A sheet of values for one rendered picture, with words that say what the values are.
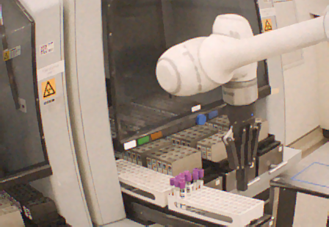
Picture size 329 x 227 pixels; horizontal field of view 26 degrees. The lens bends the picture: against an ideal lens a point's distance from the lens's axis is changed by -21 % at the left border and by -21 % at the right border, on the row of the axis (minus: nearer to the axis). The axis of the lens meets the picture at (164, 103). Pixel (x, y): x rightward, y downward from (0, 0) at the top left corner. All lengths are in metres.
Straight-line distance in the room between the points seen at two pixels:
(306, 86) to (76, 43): 2.70
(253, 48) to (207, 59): 0.11
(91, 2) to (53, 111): 0.31
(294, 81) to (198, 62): 2.82
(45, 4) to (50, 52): 0.15
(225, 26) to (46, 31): 0.49
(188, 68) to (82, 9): 0.49
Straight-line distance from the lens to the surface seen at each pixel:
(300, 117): 4.66
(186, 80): 1.74
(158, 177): 2.34
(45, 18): 2.06
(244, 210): 2.05
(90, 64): 2.17
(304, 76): 4.64
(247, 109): 1.93
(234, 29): 1.87
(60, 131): 2.15
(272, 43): 1.70
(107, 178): 2.28
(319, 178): 2.27
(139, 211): 2.31
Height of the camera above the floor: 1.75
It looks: 17 degrees down
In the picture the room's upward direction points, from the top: 6 degrees counter-clockwise
